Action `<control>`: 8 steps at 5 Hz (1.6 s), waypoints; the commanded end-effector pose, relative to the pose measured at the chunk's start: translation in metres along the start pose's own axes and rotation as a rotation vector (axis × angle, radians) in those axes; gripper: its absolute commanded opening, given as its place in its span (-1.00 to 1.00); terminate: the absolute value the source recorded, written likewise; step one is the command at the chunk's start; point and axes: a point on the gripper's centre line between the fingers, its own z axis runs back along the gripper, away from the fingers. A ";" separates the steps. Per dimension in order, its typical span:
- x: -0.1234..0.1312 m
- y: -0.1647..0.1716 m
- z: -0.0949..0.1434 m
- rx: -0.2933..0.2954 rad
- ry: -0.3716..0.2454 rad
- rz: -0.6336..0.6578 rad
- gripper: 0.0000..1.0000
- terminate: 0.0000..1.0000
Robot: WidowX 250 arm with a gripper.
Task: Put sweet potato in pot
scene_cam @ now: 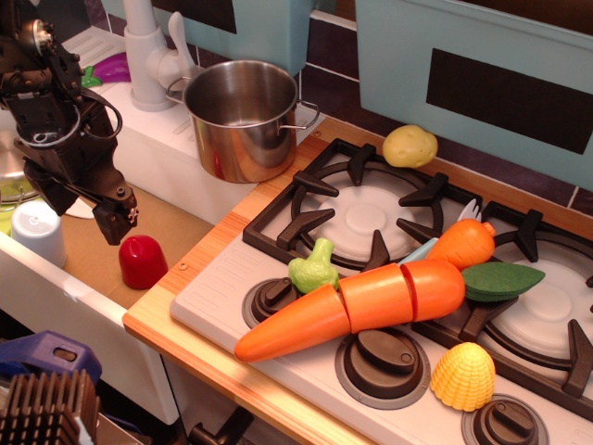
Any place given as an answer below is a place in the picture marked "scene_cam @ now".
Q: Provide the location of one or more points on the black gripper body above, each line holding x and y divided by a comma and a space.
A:
68, 145

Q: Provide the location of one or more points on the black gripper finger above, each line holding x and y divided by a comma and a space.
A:
117, 216

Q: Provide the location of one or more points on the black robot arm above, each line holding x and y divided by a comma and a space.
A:
33, 60

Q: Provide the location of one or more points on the stainless steel pot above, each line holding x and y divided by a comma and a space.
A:
246, 115

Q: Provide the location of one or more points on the yellow toy potato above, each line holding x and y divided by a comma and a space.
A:
409, 146

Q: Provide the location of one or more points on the steel bowl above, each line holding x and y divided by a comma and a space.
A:
14, 184

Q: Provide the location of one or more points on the white toy sink unit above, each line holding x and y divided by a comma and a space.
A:
86, 298

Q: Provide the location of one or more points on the light blue plastic cup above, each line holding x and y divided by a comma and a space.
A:
37, 227

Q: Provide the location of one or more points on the purple toy eggplant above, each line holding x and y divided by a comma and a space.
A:
113, 69

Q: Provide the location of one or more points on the white toy faucet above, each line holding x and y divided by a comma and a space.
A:
154, 67

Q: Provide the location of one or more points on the blue plastic clamp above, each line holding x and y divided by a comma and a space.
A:
48, 352

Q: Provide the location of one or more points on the brown left stove knob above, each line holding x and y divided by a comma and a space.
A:
267, 298

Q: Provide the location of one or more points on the brown stove knob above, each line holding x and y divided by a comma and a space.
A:
267, 298
384, 369
504, 420

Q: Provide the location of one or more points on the green toy broccoli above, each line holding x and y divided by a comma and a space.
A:
316, 270

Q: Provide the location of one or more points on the brown ribbed heat sink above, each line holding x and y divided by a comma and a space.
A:
50, 409

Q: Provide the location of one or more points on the teal left cabinet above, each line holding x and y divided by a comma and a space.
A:
274, 31

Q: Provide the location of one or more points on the large orange toy carrot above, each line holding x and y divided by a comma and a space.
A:
382, 297

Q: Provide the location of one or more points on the brown middle stove knob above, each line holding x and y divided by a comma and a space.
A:
384, 369

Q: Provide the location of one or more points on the white toy stove top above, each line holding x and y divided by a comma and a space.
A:
212, 306

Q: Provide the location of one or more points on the white light blue fork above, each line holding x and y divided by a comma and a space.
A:
468, 213

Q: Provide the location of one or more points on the small orange toy carrot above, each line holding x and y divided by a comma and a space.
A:
466, 243

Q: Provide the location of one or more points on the green felt leaf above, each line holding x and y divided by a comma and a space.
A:
499, 281

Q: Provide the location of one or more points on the yellow toy corn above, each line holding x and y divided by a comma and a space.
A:
464, 378

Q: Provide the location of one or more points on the black right burner grate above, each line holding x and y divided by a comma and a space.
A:
542, 339

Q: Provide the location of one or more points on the teal cabinet with dark window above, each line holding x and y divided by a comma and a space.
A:
510, 78

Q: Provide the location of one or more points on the brown right stove knob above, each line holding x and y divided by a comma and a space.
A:
504, 420

